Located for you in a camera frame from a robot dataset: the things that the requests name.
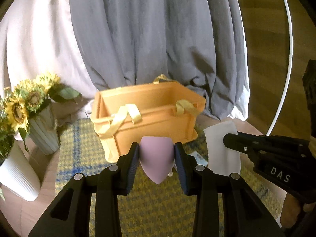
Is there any yellow blue woven mat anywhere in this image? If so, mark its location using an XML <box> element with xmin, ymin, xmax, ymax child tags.
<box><xmin>55</xmin><ymin>119</ymin><xmax>283</xmax><ymax>236</ymax></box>

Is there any orange plastic crate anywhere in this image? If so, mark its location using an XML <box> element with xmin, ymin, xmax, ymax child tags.
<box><xmin>90</xmin><ymin>74</ymin><xmax>206</xmax><ymax>163</ymax></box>

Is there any white sheer curtain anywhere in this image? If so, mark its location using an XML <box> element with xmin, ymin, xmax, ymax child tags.
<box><xmin>0</xmin><ymin>0</ymin><xmax>98</xmax><ymax>99</ymax></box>

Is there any teal tissue pack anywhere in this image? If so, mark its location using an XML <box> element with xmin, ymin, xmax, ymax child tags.
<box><xmin>190</xmin><ymin>151</ymin><xmax>208</xmax><ymax>167</ymax></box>

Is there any white cloth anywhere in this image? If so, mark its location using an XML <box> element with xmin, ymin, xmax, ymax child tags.
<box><xmin>204</xmin><ymin>121</ymin><xmax>241</xmax><ymax>176</ymax></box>

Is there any sunflower bouquet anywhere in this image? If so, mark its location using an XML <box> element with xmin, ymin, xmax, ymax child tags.
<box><xmin>1</xmin><ymin>72</ymin><xmax>81</xmax><ymax>159</ymax></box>

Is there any pink makeup sponge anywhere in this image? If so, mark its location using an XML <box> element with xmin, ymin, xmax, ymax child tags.
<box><xmin>139</xmin><ymin>136</ymin><xmax>175</xmax><ymax>185</ymax></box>

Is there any white hoop tube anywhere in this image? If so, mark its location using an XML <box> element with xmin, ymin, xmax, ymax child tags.
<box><xmin>265</xmin><ymin>0</ymin><xmax>294</xmax><ymax>136</ymax></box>

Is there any white ribbed pot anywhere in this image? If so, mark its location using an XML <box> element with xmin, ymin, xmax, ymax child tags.
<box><xmin>1</xmin><ymin>141</ymin><xmax>41</xmax><ymax>202</ymax></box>

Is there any grey curtain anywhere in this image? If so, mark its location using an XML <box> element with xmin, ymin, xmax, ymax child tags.
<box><xmin>69</xmin><ymin>0</ymin><xmax>250</xmax><ymax>120</ymax></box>

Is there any person's right hand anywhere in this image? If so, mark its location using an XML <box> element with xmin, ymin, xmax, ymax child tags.
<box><xmin>280</xmin><ymin>193</ymin><xmax>315</xmax><ymax>229</ymax></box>

